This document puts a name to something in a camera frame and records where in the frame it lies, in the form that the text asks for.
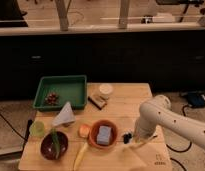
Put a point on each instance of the black and white brush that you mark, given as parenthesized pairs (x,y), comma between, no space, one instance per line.
(130,140)

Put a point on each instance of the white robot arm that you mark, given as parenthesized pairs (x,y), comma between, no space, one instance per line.
(157,111)

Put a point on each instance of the white cup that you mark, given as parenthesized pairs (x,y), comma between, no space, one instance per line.
(105,90)

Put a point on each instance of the brown wooden block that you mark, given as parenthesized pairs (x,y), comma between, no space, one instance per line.
(97,101)

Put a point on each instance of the white triangular cloth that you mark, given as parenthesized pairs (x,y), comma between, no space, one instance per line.
(65,116)

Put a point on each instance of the orange small fruit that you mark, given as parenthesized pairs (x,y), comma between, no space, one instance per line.
(84,130)

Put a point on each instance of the terracotta orange bowl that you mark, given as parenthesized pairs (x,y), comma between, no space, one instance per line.
(94,131)

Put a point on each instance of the green plastic tray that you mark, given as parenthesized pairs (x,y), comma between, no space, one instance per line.
(72,88)

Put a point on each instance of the blue sponge block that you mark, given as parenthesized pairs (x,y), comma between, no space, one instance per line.
(104,135)

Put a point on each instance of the red berry cluster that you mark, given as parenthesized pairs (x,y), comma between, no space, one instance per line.
(51,99)

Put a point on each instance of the yellow banana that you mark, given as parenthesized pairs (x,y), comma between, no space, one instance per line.
(80,156)

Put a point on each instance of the green vegetable stalk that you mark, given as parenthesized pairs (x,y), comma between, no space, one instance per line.
(56,142)

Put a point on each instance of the light green cup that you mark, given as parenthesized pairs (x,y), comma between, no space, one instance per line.
(37,129)

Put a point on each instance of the dark brown bowl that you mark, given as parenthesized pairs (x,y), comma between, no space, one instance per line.
(47,147)

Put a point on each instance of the blue black floor device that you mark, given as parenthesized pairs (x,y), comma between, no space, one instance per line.
(196,100)

